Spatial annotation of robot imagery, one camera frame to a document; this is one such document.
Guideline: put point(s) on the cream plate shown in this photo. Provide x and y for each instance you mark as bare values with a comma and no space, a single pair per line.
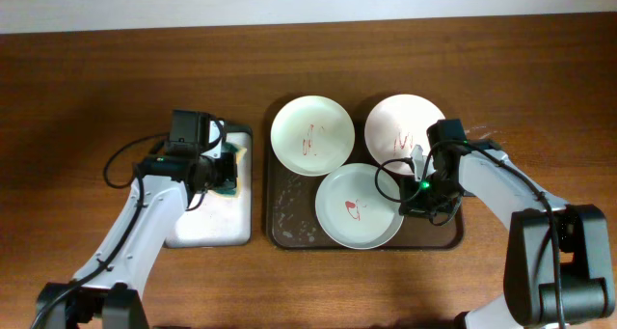
312,135

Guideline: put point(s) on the small black tray white liner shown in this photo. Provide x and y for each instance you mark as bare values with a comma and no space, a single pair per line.
216,218

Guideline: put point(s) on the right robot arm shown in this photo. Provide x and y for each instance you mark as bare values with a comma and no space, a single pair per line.
558,268

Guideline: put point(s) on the pink plate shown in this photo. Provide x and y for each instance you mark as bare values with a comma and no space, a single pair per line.
397,124

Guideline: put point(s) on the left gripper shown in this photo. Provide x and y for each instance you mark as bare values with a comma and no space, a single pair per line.
228,161

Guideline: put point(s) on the green and yellow sponge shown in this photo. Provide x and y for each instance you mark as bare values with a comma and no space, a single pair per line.
227,182

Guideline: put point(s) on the pale green plate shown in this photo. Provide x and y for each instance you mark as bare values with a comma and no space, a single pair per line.
356,206

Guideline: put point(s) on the large brown serving tray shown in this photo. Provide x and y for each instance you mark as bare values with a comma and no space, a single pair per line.
291,222

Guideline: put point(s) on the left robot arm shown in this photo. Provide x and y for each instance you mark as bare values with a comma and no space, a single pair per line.
189,161

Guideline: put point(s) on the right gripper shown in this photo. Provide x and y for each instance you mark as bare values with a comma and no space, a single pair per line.
412,205

